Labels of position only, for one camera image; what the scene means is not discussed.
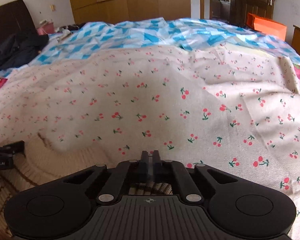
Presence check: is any beige brown-striped knit sweater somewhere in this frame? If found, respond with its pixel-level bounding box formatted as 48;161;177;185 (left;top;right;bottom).
0;134;161;239

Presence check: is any black clothing pile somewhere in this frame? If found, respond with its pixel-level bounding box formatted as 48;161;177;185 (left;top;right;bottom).
0;31;49;70

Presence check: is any cherry print cream sheet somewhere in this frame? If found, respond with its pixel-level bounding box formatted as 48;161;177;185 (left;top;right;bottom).
0;44;300;239

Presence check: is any pink container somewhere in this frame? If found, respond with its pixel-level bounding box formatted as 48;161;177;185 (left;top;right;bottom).
37;20;55;35

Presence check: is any blue white patterned quilt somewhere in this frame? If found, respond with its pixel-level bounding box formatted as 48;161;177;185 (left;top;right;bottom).
0;17;300;78

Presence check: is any dark wooden headboard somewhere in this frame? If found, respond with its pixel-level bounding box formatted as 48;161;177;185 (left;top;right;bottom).
0;0;36;45

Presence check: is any wooden wardrobe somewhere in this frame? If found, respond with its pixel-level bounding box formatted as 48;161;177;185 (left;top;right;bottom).
70;0;191;24

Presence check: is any orange box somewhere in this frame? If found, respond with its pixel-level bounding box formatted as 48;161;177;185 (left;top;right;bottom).
246;13;287;41

